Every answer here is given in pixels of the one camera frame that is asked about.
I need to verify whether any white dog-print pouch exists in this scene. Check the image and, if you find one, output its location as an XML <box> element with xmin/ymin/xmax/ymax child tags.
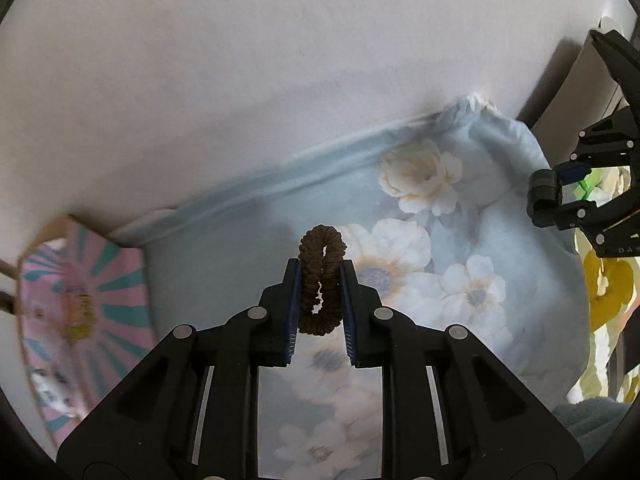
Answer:
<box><xmin>31</xmin><ymin>367</ymin><xmax>81</xmax><ymax>416</ymax></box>

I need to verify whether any beige padded furniture edge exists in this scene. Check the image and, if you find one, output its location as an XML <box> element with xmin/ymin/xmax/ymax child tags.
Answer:
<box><xmin>515</xmin><ymin>37</ymin><xmax>618</xmax><ymax>173</ymax></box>

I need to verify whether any pink box with teal stripes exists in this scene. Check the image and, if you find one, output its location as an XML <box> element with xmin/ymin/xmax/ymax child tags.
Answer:
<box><xmin>0</xmin><ymin>215</ymin><xmax>158</xmax><ymax>448</ymax></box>

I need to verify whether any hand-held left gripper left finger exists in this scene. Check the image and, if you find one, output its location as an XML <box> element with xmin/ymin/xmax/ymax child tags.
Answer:
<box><xmin>56</xmin><ymin>258</ymin><xmax>303</xmax><ymax>480</ymax></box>

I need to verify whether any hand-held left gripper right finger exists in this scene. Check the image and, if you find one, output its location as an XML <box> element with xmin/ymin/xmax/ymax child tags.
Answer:
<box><xmin>339</xmin><ymin>259</ymin><xmax>586</xmax><ymax>480</ymax></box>

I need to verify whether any dark brown scrunchie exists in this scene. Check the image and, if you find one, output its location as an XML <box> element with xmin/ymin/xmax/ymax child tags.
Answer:
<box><xmin>297</xmin><ymin>225</ymin><xmax>348</xmax><ymax>337</ymax></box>

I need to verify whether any yellow floral cloth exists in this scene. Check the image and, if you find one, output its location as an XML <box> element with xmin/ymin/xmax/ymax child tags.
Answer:
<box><xmin>570</xmin><ymin>165</ymin><xmax>640</xmax><ymax>403</ymax></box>

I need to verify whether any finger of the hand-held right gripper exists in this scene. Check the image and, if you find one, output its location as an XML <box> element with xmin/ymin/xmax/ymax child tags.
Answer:
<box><xmin>527</xmin><ymin>109</ymin><xmax>640</xmax><ymax>229</ymax></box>
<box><xmin>589</xmin><ymin>29</ymin><xmax>640</xmax><ymax>106</ymax></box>

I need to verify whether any light blue floral blanket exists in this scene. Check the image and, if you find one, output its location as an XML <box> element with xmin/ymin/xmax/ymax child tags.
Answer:
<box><xmin>107</xmin><ymin>92</ymin><xmax>593</xmax><ymax>480</ymax></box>

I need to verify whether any teal towel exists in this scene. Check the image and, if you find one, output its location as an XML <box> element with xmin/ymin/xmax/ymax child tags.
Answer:
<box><xmin>552</xmin><ymin>397</ymin><xmax>632</xmax><ymax>456</ymax></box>

